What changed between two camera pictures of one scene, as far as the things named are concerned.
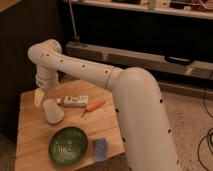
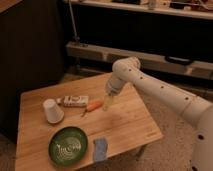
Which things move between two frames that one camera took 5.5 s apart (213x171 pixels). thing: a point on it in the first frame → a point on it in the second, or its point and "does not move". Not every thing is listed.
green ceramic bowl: (68, 146) does not move
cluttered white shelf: (198, 9) does not move
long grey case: (162, 65) does not move
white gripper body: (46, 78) → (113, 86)
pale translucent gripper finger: (39, 94) → (108, 101)
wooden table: (67, 128) does not move
